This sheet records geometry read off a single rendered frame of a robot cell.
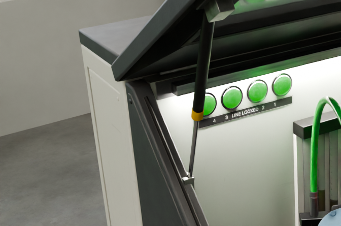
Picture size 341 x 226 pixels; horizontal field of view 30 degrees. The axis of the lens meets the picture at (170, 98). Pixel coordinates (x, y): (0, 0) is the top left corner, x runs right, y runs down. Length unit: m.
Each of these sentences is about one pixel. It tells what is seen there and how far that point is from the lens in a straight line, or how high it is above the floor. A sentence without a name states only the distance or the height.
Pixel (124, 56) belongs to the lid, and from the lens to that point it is 1.12.
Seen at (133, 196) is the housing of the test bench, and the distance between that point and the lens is 1.36.
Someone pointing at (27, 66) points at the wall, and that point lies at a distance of 4.90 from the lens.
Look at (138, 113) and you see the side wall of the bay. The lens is 1.18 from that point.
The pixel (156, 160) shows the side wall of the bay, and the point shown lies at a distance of 1.15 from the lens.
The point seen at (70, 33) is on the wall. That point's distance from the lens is 4.95.
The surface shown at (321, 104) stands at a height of 1.39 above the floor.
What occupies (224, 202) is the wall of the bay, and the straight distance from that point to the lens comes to 1.38.
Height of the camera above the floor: 1.84
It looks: 20 degrees down
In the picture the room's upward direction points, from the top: 6 degrees counter-clockwise
